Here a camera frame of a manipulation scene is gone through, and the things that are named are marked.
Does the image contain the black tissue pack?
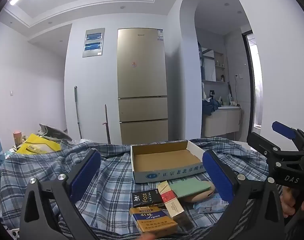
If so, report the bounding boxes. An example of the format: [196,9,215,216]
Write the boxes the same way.
[132,190,165,208]

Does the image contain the grey electrical panel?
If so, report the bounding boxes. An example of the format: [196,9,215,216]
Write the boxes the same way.
[82,28,105,58]

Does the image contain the cardboard box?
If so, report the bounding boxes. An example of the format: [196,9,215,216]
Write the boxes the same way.
[131,140,212,183]

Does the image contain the red lidded jar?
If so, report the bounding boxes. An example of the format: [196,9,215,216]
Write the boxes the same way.
[13,131,24,147]

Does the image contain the brown wooden stick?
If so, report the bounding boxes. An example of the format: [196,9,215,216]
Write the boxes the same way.
[102,104,111,144]

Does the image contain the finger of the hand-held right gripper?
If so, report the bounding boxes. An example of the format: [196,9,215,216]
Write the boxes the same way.
[247,132,302,161]
[272,121,304,153]

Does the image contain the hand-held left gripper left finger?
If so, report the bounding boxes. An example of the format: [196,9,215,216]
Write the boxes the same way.
[19,148,102,240]

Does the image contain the blue plaid blanket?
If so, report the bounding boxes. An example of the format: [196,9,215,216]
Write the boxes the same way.
[0,139,292,240]

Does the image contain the dark door frame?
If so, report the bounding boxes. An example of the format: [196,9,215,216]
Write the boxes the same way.
[242,30,255,133]

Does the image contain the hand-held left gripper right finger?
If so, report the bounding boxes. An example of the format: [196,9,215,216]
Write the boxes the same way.
[202,150,286,240]

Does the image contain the light blue wipes packet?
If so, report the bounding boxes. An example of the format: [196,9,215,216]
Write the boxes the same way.
[193,194,229,213]

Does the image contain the red white cigarette pack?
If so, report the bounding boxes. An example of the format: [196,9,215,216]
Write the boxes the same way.
[157,181,192,230]

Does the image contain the grey mop handle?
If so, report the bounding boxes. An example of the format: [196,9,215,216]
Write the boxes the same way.
[74,86,82,140]

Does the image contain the person's right hand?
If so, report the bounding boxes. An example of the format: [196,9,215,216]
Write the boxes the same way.
[279,187,304,218]

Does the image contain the mirror wall cabinet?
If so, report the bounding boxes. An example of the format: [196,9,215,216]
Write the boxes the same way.
[198,46,226,83]

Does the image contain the yellow plastic bag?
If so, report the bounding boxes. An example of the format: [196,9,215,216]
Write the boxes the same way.
[16,134,62,155]

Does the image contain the gold refrigerator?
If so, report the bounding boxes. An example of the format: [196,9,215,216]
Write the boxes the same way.
[117,28,169,145]

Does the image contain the dark blue clothes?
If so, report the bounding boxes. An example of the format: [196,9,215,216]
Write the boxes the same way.
[202,99,220,117]

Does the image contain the green cloth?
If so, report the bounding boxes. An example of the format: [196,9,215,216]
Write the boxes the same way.
[170,179,210,198]

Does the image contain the yellow blue cigarette pack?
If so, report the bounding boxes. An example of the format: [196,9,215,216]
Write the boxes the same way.
[129,206,178,235]

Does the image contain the beige round pad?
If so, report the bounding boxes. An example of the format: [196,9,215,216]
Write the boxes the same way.
[183,180,215,203]

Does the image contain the grey white bag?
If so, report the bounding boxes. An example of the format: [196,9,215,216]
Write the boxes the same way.
[38,123,73,142]

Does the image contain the beige vanity cabinet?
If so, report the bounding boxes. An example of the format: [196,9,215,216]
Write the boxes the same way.
[202,106,242,138]

